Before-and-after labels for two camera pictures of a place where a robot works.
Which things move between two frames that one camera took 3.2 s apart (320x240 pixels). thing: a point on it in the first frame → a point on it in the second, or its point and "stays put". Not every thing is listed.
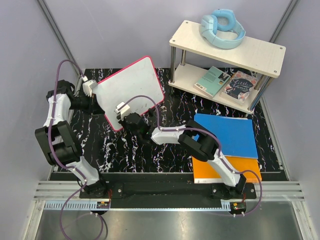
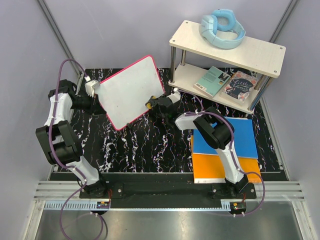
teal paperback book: (212, 81) stays put
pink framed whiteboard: (138, 78) stays put
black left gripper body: (92, 103) stays put
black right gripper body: (123, 122) → (156, 107)
